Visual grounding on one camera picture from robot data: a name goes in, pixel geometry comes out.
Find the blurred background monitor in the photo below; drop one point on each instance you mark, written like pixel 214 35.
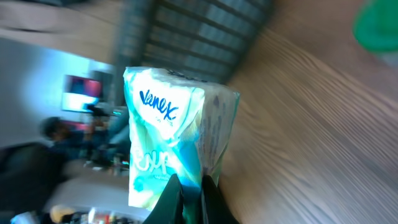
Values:
pixel 80 93

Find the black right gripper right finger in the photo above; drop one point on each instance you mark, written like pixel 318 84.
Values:
pixel 213 206

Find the green tissue pack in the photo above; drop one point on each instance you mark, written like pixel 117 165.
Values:
pixel 177 126

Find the blurred seated person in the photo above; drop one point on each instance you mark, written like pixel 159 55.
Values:
pixel 72 143

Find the grey plastic mesh basket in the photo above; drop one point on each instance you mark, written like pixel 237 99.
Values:
pixel 207 40

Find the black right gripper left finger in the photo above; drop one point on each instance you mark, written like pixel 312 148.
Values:
pixel 169 208

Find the green lid jar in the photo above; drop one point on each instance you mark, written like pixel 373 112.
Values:
pixel 375 29

